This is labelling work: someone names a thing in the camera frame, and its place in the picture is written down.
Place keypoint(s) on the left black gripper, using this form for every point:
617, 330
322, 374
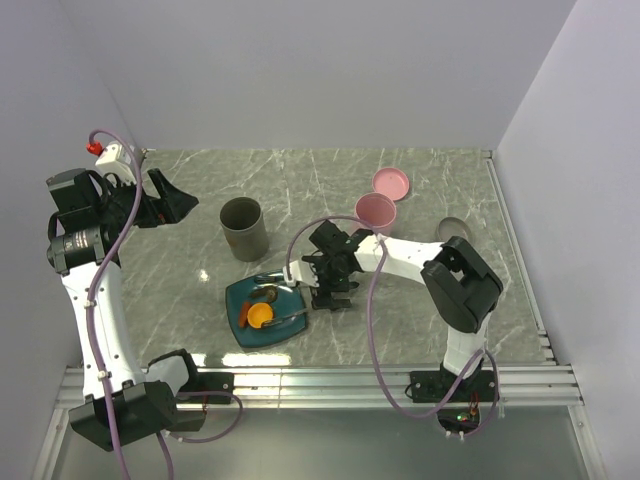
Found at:
177, 203

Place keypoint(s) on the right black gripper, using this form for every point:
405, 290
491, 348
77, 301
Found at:
321, 297

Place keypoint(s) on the brown shrimp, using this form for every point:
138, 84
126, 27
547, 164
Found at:
268, 293

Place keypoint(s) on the metal food tongs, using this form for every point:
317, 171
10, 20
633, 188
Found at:
276, 279

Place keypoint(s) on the orange round food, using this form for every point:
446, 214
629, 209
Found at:
260, 314

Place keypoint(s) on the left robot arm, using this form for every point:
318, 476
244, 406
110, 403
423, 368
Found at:
122, 402

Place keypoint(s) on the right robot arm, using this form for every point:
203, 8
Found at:
462, 286

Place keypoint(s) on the teal square plate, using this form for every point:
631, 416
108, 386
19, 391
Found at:
249, 338

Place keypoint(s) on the grey steel canister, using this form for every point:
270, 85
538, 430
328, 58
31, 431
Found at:
244, 229

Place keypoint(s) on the pink canister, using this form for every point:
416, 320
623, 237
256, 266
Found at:
377, 210

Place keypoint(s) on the pink lid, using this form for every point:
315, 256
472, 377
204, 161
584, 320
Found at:
391, 182

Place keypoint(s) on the grey steel lid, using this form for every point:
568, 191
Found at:
453, 227

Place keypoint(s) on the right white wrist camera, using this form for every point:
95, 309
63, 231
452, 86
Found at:
300, 272

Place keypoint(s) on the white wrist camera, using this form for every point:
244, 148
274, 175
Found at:
115, 160
300, 272

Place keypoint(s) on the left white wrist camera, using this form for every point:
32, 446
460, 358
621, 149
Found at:
115, 160

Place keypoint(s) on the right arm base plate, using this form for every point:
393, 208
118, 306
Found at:
431, 386

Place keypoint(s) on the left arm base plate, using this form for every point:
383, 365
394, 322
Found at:
210, 387

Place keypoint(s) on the aluminium rail frame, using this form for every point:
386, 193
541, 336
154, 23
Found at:
317, 395

